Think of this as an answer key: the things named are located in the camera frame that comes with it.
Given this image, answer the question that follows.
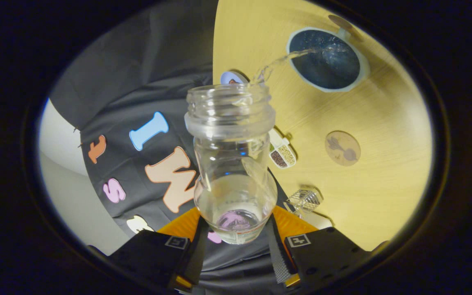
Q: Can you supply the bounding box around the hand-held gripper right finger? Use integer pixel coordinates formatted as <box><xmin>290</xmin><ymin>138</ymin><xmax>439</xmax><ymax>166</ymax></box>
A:
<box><xmin>265</xmin><ymin>205</ymin><xmax>371</xmax><ymax>289</ymax></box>

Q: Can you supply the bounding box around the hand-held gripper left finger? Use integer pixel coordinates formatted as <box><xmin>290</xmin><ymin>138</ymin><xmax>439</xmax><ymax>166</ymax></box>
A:
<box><xmin>109</xmin><ymin>207</ymin><xmax>210</xmax><ymax>292</ymax></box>

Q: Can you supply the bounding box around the round wooden coaster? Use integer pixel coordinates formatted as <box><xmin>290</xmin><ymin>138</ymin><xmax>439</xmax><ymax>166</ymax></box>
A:
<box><xmin>325</xmin><ymin>130</ymin><xmax>361</xmax><ymax>167</ymax></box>

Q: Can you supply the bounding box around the clear glass bottle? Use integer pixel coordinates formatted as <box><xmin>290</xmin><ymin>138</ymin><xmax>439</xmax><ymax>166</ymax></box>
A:
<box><xmin>184</xmin><ymin>83</ymin><xmax>278</xmax><ymax>245</ymax></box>

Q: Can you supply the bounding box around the white cup with wooden handle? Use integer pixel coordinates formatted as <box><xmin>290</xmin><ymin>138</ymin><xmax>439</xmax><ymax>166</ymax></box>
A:
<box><xmin>286</xmin><ymin>16</ymin><xmax>371</xmax><ymax>93</ymax></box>

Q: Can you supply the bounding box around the small white seed dish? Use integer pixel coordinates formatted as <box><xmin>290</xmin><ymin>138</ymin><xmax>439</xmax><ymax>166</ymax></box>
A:
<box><xmin>268</xmin><ymin>128</ymin><xmax>297</xmax><ymax>169</ymax></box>

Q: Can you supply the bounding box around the wooden table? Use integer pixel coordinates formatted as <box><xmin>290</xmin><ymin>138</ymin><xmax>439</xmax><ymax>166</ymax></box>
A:
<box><xmin>212</xmin><ymin>0</ymin><xmax>433</xmax><ymax>251</ymax></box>

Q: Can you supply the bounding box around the small blue plate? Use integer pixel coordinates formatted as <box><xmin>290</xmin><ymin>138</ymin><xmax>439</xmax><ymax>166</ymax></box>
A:
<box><xmin>220</xmin><ymin>70</ymin><xmax>250</xmax><ymax>85</ymax></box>

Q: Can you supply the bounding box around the black backdrop cloth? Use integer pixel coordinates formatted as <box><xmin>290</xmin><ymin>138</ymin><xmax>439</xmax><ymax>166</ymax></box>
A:
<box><xmin>50</xmin><ymin>0</ymin><xmax>298</xmax><ymax>295</ymax></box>

